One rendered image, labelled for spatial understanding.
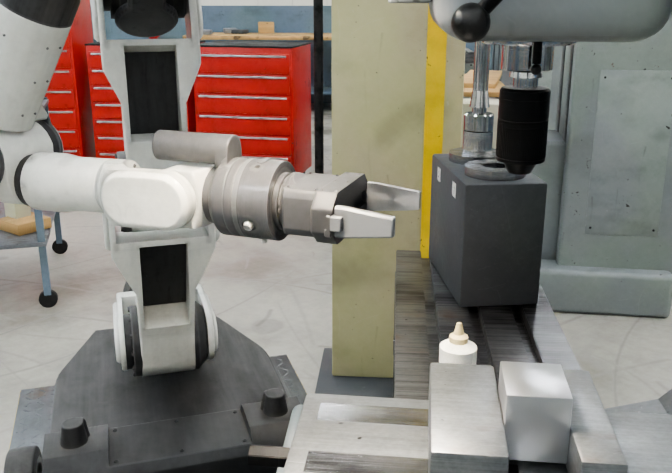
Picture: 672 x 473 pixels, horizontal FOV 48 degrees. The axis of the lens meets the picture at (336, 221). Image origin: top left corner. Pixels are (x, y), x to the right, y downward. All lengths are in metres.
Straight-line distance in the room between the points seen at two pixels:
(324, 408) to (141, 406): 0.89
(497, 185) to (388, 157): 1.43
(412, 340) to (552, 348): 0.18
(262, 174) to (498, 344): 0.41
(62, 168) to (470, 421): 0.56
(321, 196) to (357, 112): 1.73
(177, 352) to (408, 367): 0.68
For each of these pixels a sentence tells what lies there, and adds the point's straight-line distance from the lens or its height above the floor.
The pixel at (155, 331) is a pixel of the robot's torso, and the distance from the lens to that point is 1.49.
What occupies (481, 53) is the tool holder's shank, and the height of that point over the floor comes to 1.26.
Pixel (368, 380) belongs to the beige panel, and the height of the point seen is 0.03.
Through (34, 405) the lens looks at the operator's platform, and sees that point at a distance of 2.02.
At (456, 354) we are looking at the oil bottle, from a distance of 0.82.
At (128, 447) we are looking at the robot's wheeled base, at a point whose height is 0.59.
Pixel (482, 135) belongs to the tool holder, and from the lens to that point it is 1.22.
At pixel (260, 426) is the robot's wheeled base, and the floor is 0.61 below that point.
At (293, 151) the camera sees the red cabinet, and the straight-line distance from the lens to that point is 5.34.
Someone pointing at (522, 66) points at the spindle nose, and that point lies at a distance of 0.72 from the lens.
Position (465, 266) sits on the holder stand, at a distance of 1.12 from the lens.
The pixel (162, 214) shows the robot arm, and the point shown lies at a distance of 0.85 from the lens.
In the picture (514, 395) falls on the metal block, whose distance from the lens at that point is 0.64.
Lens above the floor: 1.35
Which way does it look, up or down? 17 degrees down
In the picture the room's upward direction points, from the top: straight up
